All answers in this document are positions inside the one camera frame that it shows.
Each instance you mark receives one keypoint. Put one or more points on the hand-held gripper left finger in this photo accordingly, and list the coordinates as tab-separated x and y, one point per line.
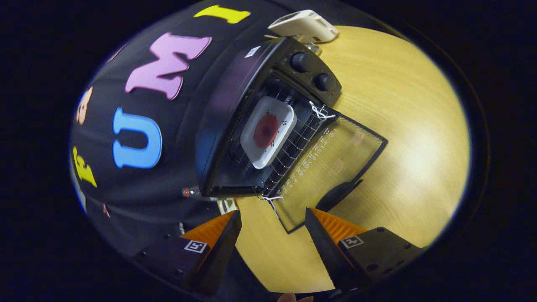
222	256

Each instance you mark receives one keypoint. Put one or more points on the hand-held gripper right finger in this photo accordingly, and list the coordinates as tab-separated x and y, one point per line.
325	251

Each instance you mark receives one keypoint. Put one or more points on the white square plate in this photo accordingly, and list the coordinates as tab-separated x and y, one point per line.
256	155

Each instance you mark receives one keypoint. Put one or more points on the pink round meat slice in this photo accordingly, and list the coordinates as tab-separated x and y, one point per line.
266	131

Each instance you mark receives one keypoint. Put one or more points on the black toaster oven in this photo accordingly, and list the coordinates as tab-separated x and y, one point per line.
226	92

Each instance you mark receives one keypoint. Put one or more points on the white pop-up toaster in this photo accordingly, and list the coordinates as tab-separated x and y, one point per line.
306	23

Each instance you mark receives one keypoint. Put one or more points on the small glass bottle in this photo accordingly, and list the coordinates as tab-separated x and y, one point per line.
192	193

